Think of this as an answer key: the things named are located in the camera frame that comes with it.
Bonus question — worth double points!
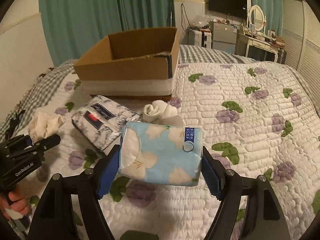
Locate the cream cloth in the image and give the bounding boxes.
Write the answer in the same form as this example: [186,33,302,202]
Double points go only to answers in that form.
[28,110,66,143]

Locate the floral black white tissue pack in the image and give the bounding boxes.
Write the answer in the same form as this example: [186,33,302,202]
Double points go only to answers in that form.
[72,95,140,153]

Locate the light blue tissue pack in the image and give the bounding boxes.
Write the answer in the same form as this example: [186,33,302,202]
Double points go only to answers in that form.
[118,122,202,186]

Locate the person's left hand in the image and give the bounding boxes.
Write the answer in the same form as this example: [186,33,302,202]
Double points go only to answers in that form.
[1,185,31,220]

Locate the white floral quilt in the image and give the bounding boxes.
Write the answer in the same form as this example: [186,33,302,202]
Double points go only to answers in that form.
[21,62,319,239]

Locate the rolled white sock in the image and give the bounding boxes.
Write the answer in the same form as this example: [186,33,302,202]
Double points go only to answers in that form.
[142,100,178,123]

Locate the open cardboard box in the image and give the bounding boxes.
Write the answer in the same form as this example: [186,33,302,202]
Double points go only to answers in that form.
[74,27,180,100]

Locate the green curtain left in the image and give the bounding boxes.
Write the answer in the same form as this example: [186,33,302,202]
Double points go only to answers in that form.
[39,0,175,66]

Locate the green curtain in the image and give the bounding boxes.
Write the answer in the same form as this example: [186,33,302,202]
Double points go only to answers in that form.
[39,0,175,66]
[252,0,283,35]

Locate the grey checked bed sheet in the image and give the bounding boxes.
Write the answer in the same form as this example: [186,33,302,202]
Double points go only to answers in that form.
[0,44,320,143]

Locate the white dressing table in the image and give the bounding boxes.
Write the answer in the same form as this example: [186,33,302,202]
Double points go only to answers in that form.
[234,34,279,62]

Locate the silver mini fridge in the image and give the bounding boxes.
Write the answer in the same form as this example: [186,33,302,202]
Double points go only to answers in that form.
[211,22,237,54]

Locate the white suitcase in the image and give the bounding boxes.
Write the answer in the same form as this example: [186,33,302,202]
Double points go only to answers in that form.
[188,29,212,49]

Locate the white louvered wardrobe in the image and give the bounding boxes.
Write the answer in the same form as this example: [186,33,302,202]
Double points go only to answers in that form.
[282,0,319,96]

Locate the white oval vanity mirror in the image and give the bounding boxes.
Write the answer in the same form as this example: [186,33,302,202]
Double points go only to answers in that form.
[247,5,266,31]

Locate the green curtain right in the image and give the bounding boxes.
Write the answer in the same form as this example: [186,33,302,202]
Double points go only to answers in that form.
[252,0,283,35]

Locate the black wall television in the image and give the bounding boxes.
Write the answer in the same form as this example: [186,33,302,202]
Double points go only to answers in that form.
[208,0,247,19]

